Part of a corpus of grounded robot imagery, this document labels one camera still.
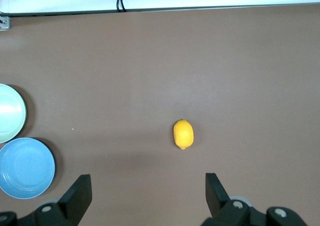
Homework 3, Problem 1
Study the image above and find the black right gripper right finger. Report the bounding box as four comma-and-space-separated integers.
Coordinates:
202, 172, 251, 226

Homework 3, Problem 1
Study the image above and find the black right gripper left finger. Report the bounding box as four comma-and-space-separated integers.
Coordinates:
34, 174, 93, 226

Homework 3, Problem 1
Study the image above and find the yellow lemon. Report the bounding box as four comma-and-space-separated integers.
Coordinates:
172, 119, 195, 150

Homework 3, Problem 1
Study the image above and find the blue round plate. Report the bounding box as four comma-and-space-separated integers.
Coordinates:
0, 137, 57, 200

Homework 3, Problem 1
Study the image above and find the mint green round plate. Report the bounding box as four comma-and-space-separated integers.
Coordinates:
0, 83, 28, 144

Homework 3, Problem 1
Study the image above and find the silver camera mount bracket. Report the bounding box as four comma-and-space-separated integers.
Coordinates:
0, 11, 12, 32

